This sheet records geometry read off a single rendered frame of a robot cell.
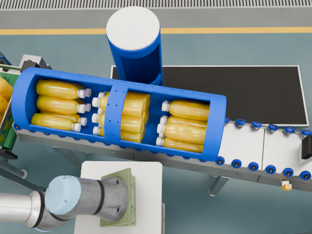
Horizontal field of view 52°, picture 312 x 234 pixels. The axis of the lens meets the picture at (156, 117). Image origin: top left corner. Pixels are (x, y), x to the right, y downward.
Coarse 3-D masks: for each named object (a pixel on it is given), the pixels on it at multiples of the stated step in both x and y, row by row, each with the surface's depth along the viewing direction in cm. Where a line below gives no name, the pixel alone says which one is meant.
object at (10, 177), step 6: (0, 168) 180; (0, 174) 180; (6, 174) 187; (12, 174) 193; (12, 180) 194; (18, 180) 201; (24, 180) 209; (24, 186) 211; (30, 186) 218; (36, 186) 227
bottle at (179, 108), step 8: (168, 104) 138; (176, 104) 136; (184, 104) 136; (192, 104) 136; (200, 104) 136; (176, 112) 136; (184, 112) 136; (192, 112) 135; (200, 112) 134; (208, 112) 134
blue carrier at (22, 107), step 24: (24, 72) 137; (48, 72) 138; (24, 96) 132; (96, 96) 156; (120, 96) 129; (168, 96) 148; (192, 96) 130; (216, 96) 132; (24, 120) 136; (120, 120) 128; (216, 120) 124; (120, 144) 137; (144, 144) 133; (216, 144) 125
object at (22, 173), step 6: (6, 72) 175; (12, 72) 175; (18, 72) 175; (0, 150) 158; (6, 150) 159; (0, 156) 170; (6, 156) 166; (12, 156) 163; (0, 162) 209; (6, 162) 218; (6, 168) 218; (12, 168) 225; (18, 174) 235; (24, 174) 244
